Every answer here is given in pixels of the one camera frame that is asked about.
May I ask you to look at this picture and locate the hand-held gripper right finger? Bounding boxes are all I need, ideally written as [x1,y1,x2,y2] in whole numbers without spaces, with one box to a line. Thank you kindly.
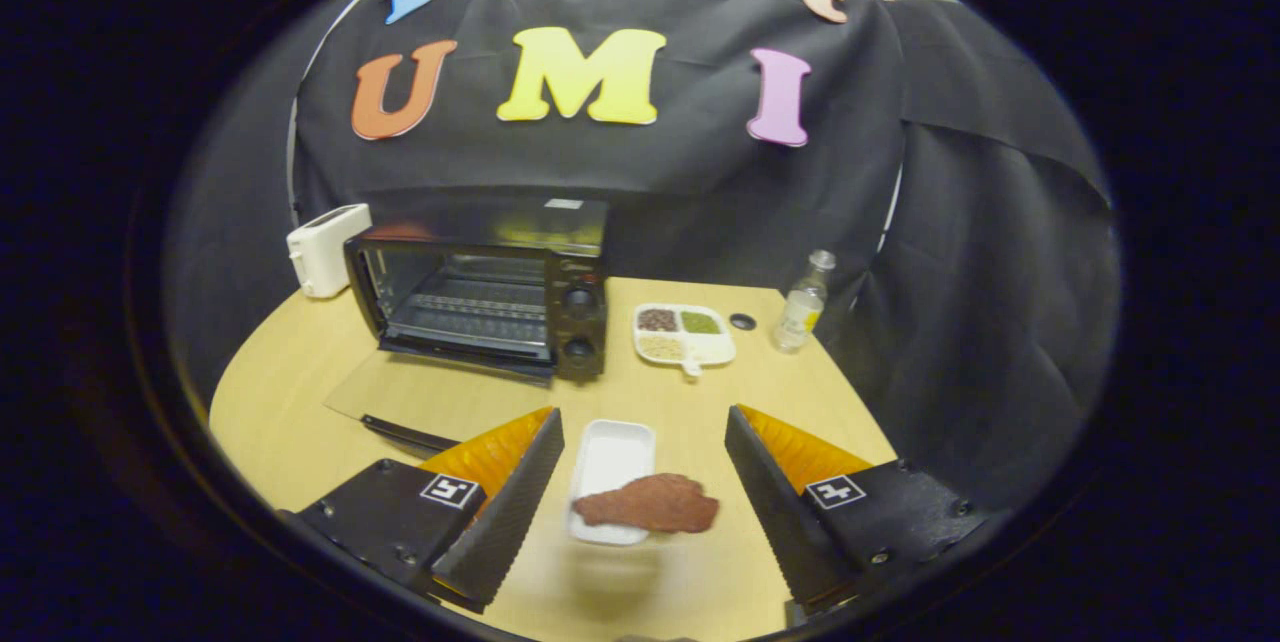
[725,405,991,615]

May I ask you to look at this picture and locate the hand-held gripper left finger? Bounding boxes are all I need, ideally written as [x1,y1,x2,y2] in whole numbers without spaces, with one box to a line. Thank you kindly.
[283,407,566,613]

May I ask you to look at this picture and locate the brown meat slice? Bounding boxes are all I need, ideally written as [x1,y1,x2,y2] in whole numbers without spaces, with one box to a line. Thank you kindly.
[572,473,721,535]

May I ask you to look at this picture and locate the black toaster oven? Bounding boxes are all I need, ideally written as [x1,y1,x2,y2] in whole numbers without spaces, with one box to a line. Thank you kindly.
[325,197,611,455]

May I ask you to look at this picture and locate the white pop-up toaster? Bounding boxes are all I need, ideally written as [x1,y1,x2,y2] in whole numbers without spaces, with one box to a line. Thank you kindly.
[287,204,373,299]

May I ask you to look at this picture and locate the white rectangular tray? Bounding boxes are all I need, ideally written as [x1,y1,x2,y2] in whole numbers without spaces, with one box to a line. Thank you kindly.
[567,419,657,547]

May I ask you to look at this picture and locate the white divided spice dish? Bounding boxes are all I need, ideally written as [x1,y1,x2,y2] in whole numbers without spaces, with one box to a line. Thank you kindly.
[633,303,738,379]

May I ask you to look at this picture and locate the clear glass bottle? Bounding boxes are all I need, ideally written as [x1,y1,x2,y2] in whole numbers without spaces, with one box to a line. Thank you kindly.
[772,250,837,354]

